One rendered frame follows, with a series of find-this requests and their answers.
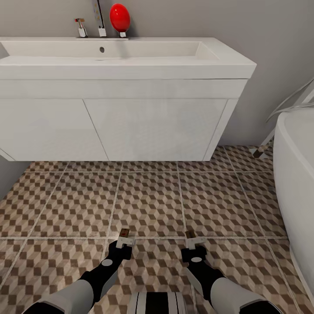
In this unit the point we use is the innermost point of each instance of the mousetrap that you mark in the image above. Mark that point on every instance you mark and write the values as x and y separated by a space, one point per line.
190 234
124 232

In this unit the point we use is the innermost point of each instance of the bathtub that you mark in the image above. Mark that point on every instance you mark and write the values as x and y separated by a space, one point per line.
293 169

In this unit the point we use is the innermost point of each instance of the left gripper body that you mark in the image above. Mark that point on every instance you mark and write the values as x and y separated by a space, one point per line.
124 253

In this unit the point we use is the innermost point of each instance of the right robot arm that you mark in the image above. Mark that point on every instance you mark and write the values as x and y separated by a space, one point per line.
225 296

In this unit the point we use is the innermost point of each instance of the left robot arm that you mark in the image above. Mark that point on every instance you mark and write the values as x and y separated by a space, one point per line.
80 296

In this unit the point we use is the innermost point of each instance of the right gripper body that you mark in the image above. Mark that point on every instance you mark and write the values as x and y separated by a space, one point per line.
187 252

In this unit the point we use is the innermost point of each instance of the robot trunk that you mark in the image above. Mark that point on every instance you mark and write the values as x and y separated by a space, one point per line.
157 303

